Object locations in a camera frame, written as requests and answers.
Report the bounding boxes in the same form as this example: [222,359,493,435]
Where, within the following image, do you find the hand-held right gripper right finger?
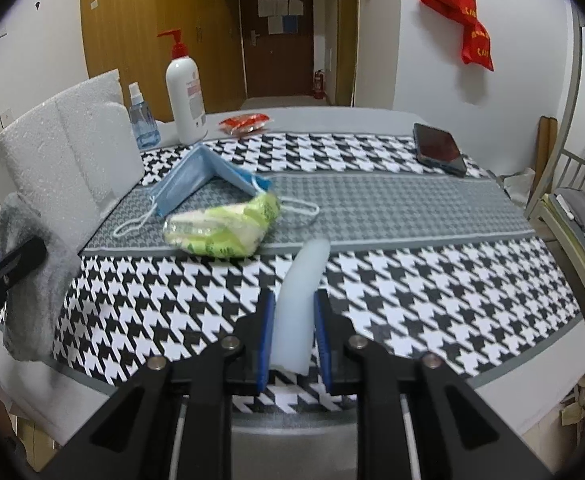
[314,289,556,480]

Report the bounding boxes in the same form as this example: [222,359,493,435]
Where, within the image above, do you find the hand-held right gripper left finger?
[42,287,278,480]

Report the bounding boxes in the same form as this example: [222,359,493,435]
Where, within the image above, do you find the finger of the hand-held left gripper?
[0,236,48,311]

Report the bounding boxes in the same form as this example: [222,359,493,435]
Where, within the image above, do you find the grey sock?
[0,194,80,363]

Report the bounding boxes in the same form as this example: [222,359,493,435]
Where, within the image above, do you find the white foam box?
[0,69,146,256]

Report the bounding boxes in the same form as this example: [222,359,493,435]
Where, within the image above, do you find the green plastic packet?
[163,192,282,259]

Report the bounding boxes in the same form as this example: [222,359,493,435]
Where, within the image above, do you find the blue face mask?
[114,142,321,239]

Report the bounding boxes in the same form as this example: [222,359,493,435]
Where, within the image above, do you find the houndstooth tablecloth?
[47,130,585,413]

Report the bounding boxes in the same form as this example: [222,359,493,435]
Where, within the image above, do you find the blue spray bottle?
[127,82,160,150]

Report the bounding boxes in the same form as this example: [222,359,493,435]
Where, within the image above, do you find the red snack packet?
[220,112,272,136]

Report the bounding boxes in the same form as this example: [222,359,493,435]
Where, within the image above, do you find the black smartphone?
[413,122,468,177]

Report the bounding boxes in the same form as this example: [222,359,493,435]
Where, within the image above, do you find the white lotion pump bottle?
[156,28,208,146]

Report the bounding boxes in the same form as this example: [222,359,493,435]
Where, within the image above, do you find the wooden wardrobe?
[80,0,246,123]

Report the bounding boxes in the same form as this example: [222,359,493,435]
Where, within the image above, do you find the white plastic bag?
[497,167,536,206]

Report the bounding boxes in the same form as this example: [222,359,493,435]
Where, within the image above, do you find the crumpled paper scrap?
[560,370,585,426]

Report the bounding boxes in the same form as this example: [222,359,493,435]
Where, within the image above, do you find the dark brown door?
[238,0,316,98]

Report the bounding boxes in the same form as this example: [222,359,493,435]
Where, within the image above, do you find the wooden boards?
[535,116,558,211]

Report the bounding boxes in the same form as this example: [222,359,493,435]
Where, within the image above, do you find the metal bunk bed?
[525,0,585,261]

